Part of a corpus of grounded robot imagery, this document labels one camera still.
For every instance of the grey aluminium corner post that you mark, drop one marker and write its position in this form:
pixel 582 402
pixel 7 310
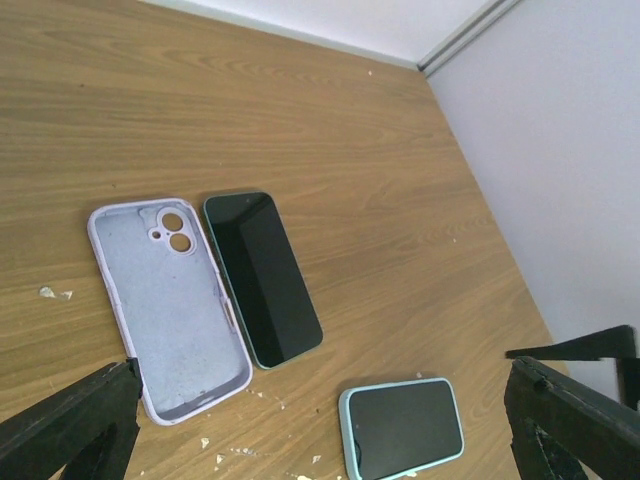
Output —
pixel 470 30

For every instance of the black smartphone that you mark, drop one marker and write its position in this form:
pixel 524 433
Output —
pixel 265 280

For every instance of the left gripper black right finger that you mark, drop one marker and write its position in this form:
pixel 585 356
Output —
pixel 560 427

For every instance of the phone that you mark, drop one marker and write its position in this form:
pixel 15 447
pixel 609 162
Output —
pixel 391 430
pixel 171 306

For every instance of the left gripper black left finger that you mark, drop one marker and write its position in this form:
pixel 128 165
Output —
pixel 85 431

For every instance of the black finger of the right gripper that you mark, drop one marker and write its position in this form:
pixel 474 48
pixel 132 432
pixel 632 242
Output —
pixel 616 343

